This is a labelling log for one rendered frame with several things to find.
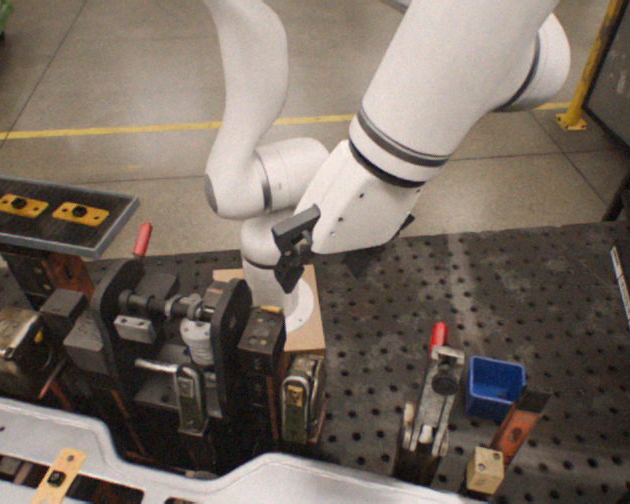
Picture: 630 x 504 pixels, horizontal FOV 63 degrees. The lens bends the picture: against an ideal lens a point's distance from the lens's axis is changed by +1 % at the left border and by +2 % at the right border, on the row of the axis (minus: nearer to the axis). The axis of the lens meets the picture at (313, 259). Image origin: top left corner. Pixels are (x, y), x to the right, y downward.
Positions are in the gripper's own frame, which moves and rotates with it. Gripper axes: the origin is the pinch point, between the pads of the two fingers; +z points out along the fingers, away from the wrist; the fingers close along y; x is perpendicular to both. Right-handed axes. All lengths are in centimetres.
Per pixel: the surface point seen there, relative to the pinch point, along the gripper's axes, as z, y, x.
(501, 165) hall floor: 84, -234, -105
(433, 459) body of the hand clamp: 21.0, -17.4, 19.0
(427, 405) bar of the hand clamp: 12.4, -13.8, 14.1
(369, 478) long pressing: 26.0, -10.4, 16.9
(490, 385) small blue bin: 42, -61, 10
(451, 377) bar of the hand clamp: 3.3, -10.5, 14.4
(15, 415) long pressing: 45, 26, -15
